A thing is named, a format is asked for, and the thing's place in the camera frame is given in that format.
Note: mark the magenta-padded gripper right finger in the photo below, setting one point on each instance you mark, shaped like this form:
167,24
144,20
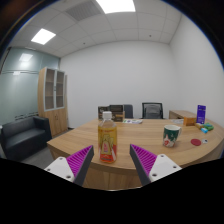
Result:
146,160

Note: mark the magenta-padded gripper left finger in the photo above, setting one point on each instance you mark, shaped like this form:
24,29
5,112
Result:
78,160

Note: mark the orange-labelled drink bottle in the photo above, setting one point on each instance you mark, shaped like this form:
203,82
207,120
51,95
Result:
107,143

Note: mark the green and white mug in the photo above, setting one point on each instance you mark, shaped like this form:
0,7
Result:
170,136

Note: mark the colourful printed booklet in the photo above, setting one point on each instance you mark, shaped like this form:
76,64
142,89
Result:
132,121

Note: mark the black mesh office chair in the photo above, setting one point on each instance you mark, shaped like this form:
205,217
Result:
152,111

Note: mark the flat round red coaster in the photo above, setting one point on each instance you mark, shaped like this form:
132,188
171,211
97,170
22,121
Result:
195,142

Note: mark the small dark brown box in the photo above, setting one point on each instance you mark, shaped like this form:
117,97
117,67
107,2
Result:
102,111

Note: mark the large dark brown box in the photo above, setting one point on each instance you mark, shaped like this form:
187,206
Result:
117,113

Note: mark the wooden side desk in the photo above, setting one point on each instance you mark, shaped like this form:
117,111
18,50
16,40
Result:
180,114

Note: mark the small wooden box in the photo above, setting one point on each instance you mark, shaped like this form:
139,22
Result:
189,121

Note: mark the black leather sofa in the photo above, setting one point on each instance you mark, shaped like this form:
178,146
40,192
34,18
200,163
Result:
25,136

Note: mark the small white card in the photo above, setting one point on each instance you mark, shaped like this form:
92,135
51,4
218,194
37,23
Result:
204,141

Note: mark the wooden glass-door shelf cabinet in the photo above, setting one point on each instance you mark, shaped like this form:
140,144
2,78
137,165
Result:
51,103

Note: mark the small blue packet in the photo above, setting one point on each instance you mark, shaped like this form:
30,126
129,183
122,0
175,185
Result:
204,130

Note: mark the green folded cloth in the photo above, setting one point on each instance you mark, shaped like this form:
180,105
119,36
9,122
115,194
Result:
208,126

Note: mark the upright purple box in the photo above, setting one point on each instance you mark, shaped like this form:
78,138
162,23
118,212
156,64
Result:
201,114

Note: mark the small square ceiling light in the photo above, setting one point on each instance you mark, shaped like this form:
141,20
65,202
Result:
43,36

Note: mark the ceiling air vent grille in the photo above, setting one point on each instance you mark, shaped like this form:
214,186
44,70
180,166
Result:
83,10

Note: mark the large square ceiling light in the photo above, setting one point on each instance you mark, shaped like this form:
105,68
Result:
116,5

